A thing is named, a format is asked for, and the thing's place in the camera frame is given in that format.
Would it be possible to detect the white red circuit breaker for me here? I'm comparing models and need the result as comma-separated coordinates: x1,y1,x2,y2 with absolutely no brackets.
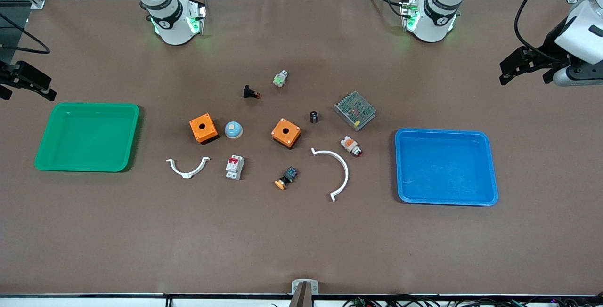
225,154,245,181

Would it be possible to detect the green plastic tray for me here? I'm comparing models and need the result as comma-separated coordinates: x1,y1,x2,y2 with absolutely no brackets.
34,103,140,173

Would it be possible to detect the blue plastic tray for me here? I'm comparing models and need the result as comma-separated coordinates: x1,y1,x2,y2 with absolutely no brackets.
395,128,499,206

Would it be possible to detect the silver mesh power supply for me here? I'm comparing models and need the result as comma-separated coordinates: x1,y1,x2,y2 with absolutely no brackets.
334,91,377,132

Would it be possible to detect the orange button box with hole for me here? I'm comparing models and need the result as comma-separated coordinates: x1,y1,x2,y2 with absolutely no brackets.
271,118,302,150
189,113,220,145

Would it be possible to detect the white orange red push button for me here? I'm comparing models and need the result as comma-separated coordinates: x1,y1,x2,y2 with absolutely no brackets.
340,136,363,158

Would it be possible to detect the black push button orange head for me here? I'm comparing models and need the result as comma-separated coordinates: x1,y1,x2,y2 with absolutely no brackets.
275,166,299,190

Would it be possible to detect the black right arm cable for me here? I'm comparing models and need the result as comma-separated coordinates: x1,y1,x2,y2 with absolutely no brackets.
0,13,51,55

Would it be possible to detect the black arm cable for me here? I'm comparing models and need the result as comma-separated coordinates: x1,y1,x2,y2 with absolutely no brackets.
514,0,603,60
0,13,51,55

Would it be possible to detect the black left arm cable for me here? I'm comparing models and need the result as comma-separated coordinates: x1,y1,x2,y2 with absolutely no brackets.
514,0,603,60

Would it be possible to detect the small white curved bracket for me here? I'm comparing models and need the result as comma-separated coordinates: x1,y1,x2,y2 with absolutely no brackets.
166,157,211,179

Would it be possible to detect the large white curved bracket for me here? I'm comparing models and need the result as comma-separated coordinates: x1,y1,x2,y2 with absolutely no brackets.
311,147,350,202

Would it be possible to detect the grey metal bracket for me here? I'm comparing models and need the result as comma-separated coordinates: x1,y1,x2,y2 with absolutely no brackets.
292,279,319,295

